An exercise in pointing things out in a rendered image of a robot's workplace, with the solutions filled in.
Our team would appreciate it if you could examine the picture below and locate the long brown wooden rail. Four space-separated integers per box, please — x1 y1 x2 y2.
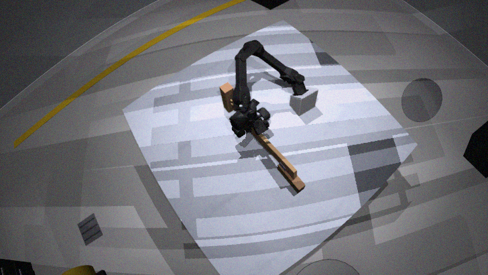
251 127 297 178

